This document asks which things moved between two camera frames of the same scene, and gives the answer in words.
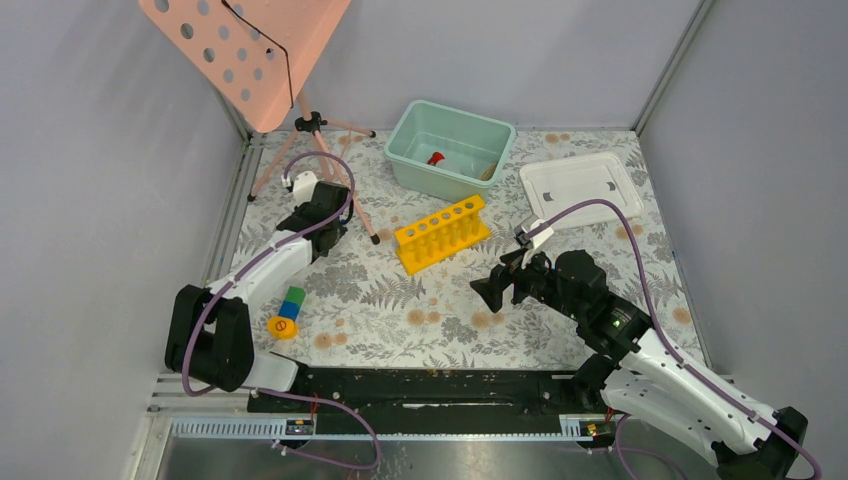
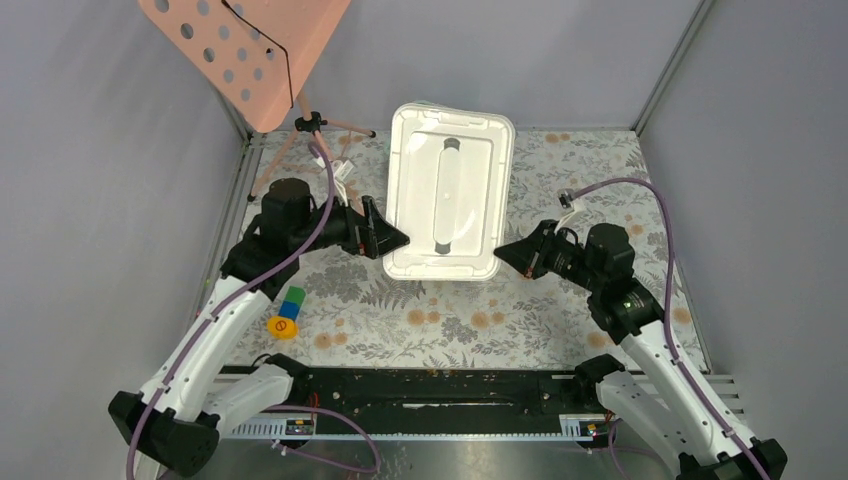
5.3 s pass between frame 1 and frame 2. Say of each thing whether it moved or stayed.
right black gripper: moved
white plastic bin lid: moved
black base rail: stayed
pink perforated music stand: stayed
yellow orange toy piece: stayed
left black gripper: moved
